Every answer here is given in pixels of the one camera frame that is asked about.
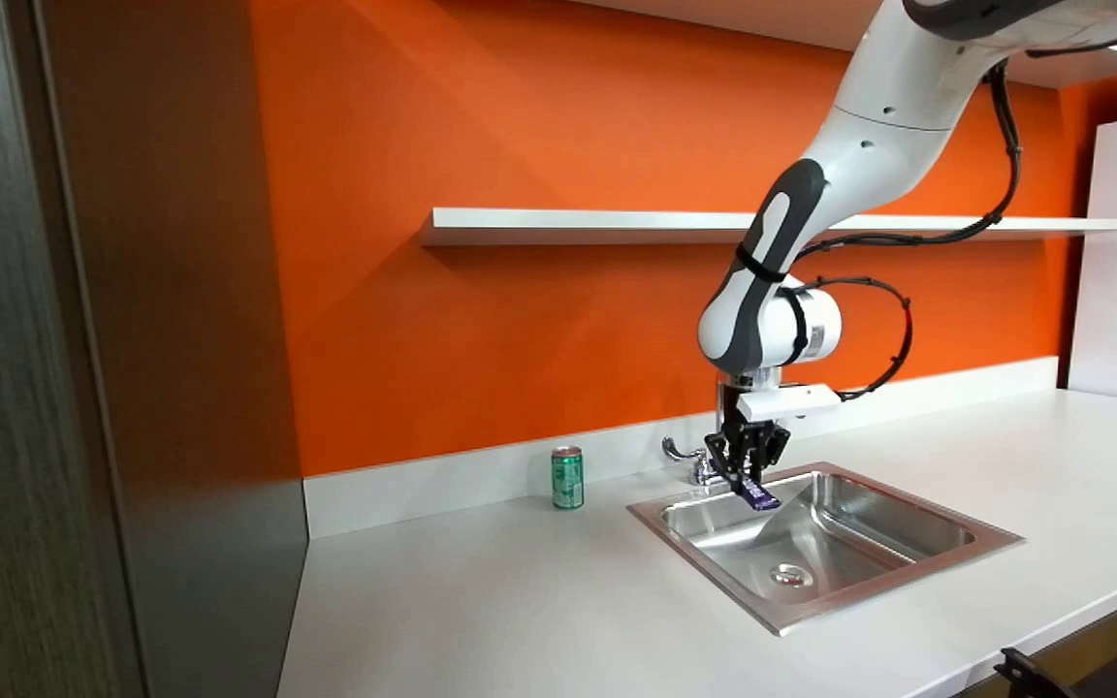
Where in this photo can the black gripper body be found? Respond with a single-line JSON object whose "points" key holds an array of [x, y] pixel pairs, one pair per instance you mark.
{"points": [[752, 446]]}

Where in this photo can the purple chocolate bar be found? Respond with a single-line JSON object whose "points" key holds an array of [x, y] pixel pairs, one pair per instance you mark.
{"points": [[763, 498]]}

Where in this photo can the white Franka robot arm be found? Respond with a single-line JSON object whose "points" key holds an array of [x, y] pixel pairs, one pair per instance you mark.
{"points": [[894, 117]]}

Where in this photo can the stainless steel sink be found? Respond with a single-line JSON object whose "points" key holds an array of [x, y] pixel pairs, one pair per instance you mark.
{"points": [[844, 545]]}

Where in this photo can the green soda can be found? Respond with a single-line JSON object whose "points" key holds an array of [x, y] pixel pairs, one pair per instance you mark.
{"points": [[569, 480]]}

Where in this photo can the white counter backsplash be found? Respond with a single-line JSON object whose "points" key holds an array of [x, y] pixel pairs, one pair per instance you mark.
{"points": [[430, 498]]}

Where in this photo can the small black object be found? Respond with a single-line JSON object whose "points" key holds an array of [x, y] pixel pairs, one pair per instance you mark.
{"points": [[1027, 673]]}

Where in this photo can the dark wood side panel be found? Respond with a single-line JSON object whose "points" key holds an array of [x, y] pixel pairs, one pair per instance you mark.
{"points": [[132, 389]]}

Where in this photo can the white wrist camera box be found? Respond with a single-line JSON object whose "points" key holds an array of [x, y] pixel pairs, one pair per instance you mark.
{"points": [[784, 402]]}

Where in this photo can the white wall shelf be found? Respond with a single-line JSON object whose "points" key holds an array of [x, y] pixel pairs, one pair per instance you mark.
{"points": [[560, 227]]}

